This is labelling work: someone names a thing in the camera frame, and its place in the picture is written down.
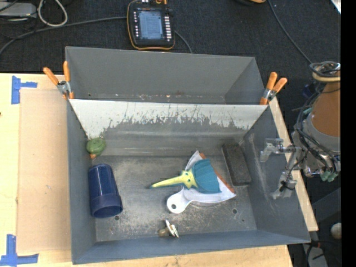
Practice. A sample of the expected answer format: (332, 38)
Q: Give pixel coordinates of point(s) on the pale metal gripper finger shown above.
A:
(287, 181)
(272, 149)

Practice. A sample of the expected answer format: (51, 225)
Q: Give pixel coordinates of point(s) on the dark green flat block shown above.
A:
(236, 164)

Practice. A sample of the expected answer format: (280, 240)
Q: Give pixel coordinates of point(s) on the teal and yellow toy fish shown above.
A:
(204, 177)

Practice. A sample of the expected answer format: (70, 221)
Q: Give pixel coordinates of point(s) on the white flat paddle with hole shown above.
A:
(183, 199)

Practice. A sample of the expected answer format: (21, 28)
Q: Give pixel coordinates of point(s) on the grey metal bin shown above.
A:
(144, 182)

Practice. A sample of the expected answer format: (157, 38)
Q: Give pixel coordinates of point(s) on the dark blue plastic cup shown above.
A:
(103, 190)

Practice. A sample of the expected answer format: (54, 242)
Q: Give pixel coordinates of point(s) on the green toy frog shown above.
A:
(96, 145)

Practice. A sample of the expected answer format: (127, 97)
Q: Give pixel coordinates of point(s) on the brown cardboard board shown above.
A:
(41, 163)

